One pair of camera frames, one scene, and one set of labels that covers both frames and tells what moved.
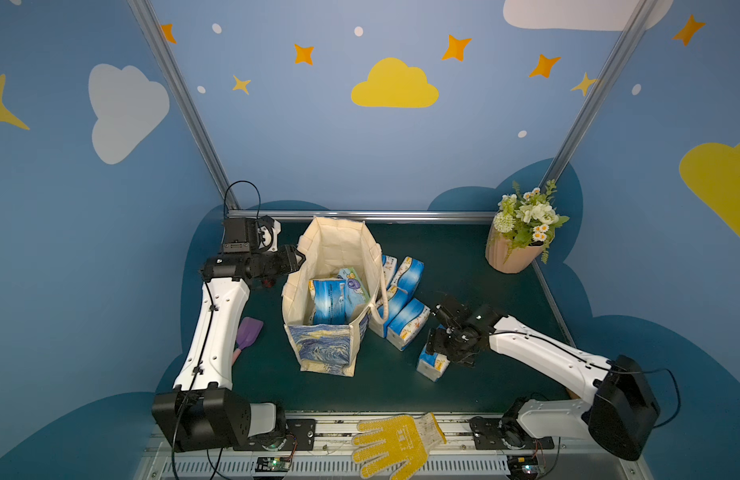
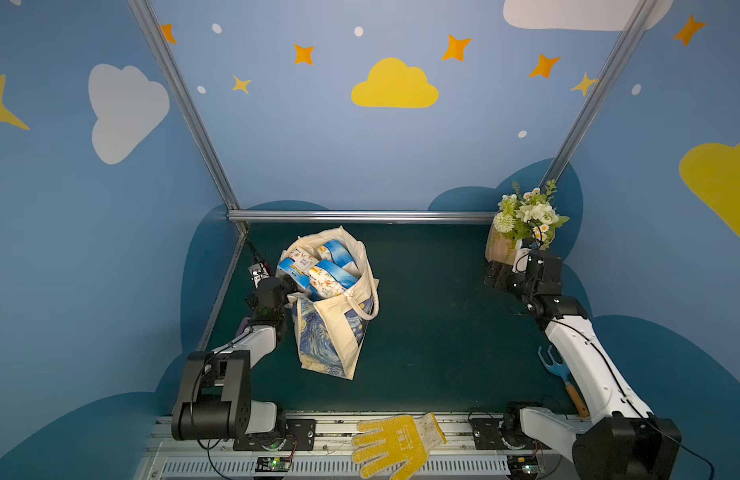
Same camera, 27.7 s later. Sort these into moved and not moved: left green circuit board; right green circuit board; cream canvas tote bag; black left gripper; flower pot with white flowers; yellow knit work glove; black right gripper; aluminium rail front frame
Moved: black right gripper; cream canvas tote bag; black left gripper
Not moved: left green circuit board; yellow knit work glove; flower pot with white flowers; right green circuit board; aluminium rail front frame
